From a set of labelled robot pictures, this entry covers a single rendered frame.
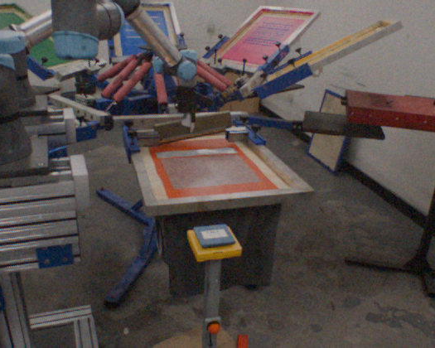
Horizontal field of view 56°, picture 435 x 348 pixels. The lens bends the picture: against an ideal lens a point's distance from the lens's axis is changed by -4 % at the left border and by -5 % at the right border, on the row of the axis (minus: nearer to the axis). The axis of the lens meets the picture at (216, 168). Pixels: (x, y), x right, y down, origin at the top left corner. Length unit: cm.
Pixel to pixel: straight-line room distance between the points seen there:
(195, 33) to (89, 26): 538
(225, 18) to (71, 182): 533
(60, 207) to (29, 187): 9
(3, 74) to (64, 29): 28
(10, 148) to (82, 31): 37
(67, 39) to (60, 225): 49
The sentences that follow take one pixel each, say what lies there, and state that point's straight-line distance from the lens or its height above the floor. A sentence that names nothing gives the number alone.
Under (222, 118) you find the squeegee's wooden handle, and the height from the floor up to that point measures 107.
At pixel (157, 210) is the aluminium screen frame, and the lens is 135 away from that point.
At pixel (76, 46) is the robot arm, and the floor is 152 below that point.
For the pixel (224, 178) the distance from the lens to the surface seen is 163.
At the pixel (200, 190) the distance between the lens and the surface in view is 153.
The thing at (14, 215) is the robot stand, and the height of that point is 113.
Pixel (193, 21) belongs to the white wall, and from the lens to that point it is 608.
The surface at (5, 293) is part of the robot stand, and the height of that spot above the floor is 73.
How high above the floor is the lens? 161
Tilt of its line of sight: 22 degrees down
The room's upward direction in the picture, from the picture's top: 3 degrees clockwise
